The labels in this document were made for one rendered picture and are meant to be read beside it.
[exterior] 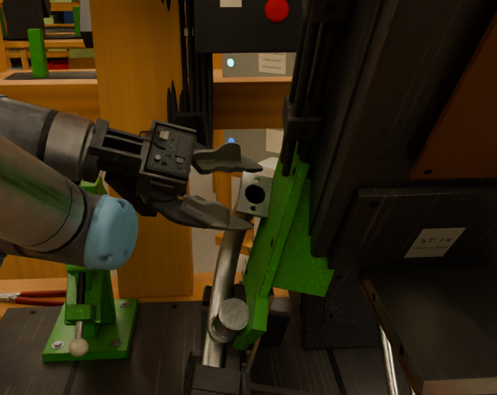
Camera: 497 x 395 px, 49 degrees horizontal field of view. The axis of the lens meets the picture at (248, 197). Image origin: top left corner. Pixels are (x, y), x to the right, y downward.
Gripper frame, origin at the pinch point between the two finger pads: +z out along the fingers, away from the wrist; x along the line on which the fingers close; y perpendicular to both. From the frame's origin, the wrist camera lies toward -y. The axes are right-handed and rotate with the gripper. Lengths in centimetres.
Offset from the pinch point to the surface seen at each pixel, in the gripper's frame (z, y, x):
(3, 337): -30, -37, -18
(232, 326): 0.6, -0.2, -16.4
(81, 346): -16.7, -23.1, -18.9
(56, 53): -221, -759, 523
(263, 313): 3.5, 2.2, -14.7
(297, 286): 7.0, 2.4, -10.8
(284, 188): 2.3, 8.6, -1.8
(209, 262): 27, -225, 59
